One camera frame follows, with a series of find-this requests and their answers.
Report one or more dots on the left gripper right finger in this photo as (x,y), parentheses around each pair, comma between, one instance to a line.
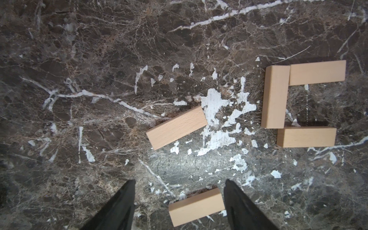
(242,213)

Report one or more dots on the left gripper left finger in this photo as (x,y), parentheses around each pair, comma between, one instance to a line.
(117,213)

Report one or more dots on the wooden block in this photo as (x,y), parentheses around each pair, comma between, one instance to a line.
(317,72)
(304,137)
(196,207)
(176,128)
(275,96)

